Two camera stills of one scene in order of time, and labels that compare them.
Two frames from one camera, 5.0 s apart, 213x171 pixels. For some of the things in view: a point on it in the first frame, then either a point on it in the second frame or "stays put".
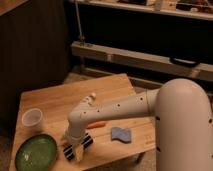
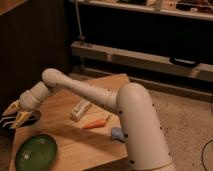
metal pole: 80,37 stays put
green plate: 36,153 stays put
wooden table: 116,141 stays put
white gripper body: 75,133 → 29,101
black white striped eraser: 69,150 → 7,122
